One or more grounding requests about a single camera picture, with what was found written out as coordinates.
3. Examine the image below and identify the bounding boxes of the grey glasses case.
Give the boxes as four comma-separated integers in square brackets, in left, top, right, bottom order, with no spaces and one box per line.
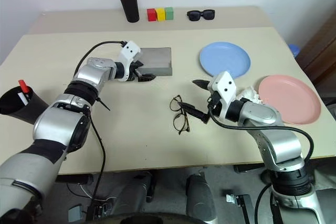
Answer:
[136,47,173,77]

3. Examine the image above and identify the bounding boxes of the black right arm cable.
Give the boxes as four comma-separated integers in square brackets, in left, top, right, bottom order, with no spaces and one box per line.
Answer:
[208,102,315,224]

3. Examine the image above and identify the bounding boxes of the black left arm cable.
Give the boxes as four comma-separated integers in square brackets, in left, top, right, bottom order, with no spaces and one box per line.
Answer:
[74,40,127,76]

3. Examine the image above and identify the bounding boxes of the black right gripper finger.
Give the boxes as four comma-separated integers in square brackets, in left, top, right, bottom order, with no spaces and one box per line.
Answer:
[177,101,210,124]
[192,79,211,90]

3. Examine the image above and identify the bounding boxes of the yellow cube block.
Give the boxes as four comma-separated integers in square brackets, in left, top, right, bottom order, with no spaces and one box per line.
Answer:
[155,7,167,22]

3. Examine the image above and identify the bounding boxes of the red cube block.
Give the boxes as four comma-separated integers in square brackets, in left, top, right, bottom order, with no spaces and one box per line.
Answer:
[146,8,158,22]

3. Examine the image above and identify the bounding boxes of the red capped marker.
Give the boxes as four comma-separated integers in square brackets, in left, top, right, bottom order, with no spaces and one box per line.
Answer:
[18,79,31,101]

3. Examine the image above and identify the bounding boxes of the blue plate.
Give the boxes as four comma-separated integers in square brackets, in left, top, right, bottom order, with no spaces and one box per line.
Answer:
[199,41,251,79]

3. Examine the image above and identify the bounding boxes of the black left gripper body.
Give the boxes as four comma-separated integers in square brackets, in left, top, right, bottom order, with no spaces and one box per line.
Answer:
[126,61,141,82]

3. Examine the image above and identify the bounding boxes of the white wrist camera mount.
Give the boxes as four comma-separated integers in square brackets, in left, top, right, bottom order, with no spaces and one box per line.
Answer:
[207,71,237,120]
[117,40,141,82]

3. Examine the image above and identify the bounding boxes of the black curved rim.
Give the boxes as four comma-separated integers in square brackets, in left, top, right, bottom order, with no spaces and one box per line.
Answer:
[96,209,212,224]

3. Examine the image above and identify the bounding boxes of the brown wooden cabinet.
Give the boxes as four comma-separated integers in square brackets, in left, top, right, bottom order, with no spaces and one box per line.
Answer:
[296,11,336,99]

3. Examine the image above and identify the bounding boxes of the white crumpled tissue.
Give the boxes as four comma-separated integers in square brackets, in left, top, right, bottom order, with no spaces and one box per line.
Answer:
[235,86,265,104]

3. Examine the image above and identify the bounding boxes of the metal floor bracket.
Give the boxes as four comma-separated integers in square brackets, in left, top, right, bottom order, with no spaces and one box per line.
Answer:
[225,193,255,224]

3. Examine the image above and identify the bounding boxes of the wide black cup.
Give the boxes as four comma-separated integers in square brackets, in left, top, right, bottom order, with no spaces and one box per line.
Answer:
[0,86,50,125]

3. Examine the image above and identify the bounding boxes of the black hanging cable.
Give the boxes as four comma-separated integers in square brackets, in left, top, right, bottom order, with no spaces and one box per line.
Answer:
[88,113,107,201]

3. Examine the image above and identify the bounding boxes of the black cable tie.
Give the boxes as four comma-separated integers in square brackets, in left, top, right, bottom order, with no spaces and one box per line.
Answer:
[96,97,111,111]

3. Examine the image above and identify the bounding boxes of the green cube block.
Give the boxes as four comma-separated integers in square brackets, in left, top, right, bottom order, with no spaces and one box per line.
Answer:
[164,7,175,21]

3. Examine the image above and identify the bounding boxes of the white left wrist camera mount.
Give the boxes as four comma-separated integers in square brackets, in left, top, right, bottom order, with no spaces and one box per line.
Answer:
[117,40,141,82]

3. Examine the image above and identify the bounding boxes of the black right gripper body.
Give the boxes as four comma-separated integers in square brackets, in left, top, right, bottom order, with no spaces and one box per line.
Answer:
[207,91,224,117]

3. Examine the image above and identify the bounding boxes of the dark grey rounded shape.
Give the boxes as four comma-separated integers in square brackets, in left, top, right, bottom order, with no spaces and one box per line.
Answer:
[185,173,218,224]
[114,170,155,212]

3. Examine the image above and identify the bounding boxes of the tall black cup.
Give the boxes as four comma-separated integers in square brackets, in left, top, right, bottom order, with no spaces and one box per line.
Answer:
[117,0,140,24]

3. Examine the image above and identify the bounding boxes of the pink plate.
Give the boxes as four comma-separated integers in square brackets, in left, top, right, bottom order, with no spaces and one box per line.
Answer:
[258,74,322,126]

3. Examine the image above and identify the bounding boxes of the grey foot pedal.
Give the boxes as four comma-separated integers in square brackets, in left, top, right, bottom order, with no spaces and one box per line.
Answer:
[68,204,85,222]

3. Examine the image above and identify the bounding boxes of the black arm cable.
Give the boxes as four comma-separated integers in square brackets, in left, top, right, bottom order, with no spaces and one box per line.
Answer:
[74,40,127,76]
[208,102,315,224]

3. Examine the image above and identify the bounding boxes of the black sunglasses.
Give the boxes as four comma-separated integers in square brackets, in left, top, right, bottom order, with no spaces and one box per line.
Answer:
[186,9,216,23]

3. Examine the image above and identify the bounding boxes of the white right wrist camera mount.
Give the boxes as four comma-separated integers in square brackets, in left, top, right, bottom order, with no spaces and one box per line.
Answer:
[207,71,237,120]

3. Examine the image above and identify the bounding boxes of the black table frame bar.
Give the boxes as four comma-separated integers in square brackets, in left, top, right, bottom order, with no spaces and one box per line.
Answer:
[54,173,95,186]

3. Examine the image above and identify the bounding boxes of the tortoiseshell round eyeglasses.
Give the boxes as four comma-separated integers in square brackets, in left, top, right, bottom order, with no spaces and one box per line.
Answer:
[169,94,191,135]

